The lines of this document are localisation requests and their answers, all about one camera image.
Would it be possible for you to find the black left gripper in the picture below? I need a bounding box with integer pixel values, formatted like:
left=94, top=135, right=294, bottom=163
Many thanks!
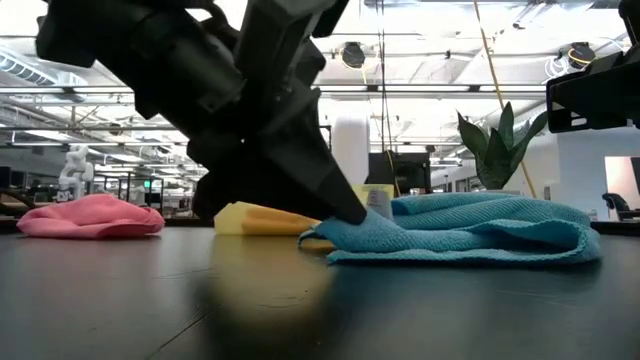
left=134, top=29, right=369, bottom=225

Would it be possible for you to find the orange microfiber towel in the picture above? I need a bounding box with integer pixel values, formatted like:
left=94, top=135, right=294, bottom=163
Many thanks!
left=242, top=205, right=321, bottom=236

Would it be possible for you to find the yellow-green plastic bin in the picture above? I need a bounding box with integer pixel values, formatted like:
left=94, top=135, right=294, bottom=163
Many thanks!
left=213, top=183, right=396, bottom=237

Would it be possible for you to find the blue microfiber towel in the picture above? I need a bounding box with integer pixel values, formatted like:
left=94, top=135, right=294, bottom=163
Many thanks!
left=298, top=192, right=603, bottom=266

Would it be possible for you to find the pink microfiber towel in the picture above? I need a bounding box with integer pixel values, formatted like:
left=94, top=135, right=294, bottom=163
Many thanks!
left=16, top=193, right=166, bottom=240

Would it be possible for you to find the white building column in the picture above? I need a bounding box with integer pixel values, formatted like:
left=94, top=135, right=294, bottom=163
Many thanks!
left=332, top=117, right=371, bottom=186

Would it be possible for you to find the white partition panel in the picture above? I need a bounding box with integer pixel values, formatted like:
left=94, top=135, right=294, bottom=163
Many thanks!
left=603, top=154, right=640, bottom=221

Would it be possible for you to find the black office chair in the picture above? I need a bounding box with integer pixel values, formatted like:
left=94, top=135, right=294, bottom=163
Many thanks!
left=602, top=192, right=640, bottom=222

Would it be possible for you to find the snake plant in white pot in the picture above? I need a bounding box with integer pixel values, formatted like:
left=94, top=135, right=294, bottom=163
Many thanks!
left=456, top=102, right=550, bottom=192

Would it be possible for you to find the dark display screen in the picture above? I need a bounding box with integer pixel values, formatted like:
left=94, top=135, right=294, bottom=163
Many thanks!
left=368, top=151, right=432, bottom=196

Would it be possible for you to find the ceiling cable reel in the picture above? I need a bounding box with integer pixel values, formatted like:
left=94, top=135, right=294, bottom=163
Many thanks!
left=567, top=42, right=597, bottom=70
left=341, top=41, right=367, bottom=71

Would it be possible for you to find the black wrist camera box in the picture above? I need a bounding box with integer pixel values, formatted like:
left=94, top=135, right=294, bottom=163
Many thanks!
left=232, top=0, right=351, bottom=101

